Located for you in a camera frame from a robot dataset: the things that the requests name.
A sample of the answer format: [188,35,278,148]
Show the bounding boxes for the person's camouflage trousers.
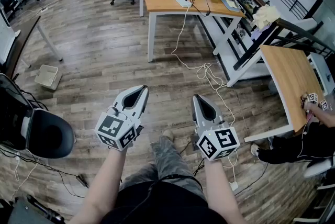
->
[122,136,208,201]

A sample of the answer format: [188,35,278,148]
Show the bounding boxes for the person's left forearm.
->
[66,147,131,224]

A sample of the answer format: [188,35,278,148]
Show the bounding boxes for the person's right forearm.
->
[203,156,247,224]

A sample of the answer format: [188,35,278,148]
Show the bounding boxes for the small wooden table white frame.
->
[244,44,326,143]

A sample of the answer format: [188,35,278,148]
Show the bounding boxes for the white waste basket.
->
[34,64,63,91]

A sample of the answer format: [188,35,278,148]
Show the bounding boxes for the purple cloth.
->
[250,26,264,41]

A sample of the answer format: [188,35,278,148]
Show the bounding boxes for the black floor cable with adapter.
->
[0,145,90,199]

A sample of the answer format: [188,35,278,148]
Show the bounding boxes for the dark handrail railing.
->
[162,0,335,70]

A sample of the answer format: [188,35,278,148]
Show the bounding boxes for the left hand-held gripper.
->
[94,85,150,152]

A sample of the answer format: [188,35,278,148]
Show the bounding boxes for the blue notebook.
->
[221,0,240,13]

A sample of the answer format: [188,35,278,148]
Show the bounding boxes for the person's tan shoe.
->
[162,129,175,142]

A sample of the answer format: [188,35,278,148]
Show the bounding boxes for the white shelf unit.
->
[307,51,335,96]

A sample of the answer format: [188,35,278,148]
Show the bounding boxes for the black padded chair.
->
[0,72,77,160]

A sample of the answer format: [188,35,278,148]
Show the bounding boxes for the cream cloth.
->
[251,4,282,31]

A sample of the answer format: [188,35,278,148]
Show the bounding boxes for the white power strip cable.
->
[170,5,240,192]

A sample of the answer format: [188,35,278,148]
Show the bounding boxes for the white floor cable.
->
[12,154,40,194]

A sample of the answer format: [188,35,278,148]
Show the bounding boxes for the person's black shirt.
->
[103,181,229,224]

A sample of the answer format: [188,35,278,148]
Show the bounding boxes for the black tripod equipment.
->
[9,193,66,224]

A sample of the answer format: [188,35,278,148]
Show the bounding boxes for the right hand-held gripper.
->
[191,94,241,162]

